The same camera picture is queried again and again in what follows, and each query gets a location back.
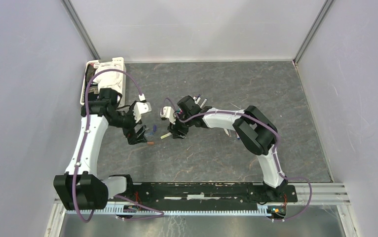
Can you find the white cloth in basket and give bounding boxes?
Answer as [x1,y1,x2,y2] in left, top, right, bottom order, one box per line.
[93,60,124,94]

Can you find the white pen with brown cap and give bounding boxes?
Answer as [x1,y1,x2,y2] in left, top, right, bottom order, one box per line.
[224,128,231,137]

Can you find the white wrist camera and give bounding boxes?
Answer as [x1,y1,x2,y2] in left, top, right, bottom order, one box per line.
[160,106,176,124]
[131,94,152,123]

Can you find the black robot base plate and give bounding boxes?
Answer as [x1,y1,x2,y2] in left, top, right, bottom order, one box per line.
[122,182,298,211]

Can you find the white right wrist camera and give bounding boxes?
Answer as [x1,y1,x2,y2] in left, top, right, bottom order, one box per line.
[160,106,176,124]

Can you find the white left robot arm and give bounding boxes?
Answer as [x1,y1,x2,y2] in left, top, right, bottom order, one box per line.
[53,88,151,210]

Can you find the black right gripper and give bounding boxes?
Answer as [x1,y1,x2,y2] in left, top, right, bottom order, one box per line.
[167,112,193,139]

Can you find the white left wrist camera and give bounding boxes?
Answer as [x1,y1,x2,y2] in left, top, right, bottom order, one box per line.
[131,94,152,123]

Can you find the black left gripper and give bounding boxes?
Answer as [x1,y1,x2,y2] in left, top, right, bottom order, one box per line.
[109,101,148,145]

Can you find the red capped white pen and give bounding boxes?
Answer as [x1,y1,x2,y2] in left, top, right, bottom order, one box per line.
[194,94,201,104]

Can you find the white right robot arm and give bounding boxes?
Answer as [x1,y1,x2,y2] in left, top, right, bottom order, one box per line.
[160,96,288,201]

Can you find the white slotted cable duct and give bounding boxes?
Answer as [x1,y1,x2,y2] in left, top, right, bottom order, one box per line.
[94,202,284,217]

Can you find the white perforated plastic basket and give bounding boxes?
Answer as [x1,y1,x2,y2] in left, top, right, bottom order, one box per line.
[79,57,126,107]

